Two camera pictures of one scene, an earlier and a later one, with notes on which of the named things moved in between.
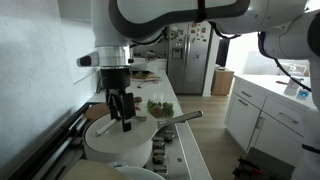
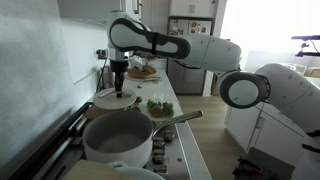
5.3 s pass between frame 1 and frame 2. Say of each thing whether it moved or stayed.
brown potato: stayed
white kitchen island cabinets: stayed
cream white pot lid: moved
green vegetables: stayed
